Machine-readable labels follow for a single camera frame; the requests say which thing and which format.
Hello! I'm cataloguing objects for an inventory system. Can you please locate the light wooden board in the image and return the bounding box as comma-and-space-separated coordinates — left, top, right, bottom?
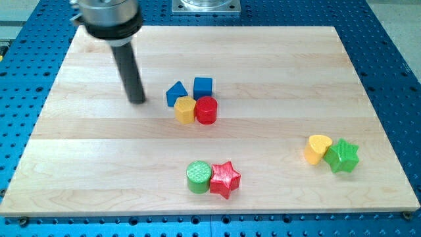
1, 26, 420, 217

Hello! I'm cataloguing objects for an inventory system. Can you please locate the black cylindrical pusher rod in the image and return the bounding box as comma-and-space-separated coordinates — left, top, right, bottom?
111, 43, 146, 104

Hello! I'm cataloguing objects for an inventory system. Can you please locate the red circle block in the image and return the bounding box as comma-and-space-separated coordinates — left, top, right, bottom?
195, 96, 218, 124

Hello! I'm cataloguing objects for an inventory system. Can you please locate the yellow heart block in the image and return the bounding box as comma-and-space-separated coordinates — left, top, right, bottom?
304, 134, 333, 165

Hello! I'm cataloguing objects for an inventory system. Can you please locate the blue perforated metal table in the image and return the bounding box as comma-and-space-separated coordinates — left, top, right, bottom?
1, 1, 420, 236

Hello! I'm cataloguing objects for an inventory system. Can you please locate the red star block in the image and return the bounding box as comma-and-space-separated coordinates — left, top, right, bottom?
210, 161, 241, 199

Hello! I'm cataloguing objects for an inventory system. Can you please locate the green star block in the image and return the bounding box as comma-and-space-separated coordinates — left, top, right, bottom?
324, 138, 359, 173

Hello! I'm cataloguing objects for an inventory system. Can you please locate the yellow hexagon block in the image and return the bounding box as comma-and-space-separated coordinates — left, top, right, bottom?
174, 96, 196, 124

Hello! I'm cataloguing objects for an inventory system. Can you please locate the blue triangle block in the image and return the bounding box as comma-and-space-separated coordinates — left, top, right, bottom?
166, 81, 188, 107

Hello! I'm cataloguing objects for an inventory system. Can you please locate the blue cube block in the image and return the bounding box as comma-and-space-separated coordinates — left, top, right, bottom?
193, 77, 213, 100

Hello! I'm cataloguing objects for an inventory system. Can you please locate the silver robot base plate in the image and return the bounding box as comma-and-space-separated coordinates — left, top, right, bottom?
172, 0, 241, 14

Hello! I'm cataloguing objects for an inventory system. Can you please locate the green circle block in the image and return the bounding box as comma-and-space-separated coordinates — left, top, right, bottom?
186, 161, 212, 194

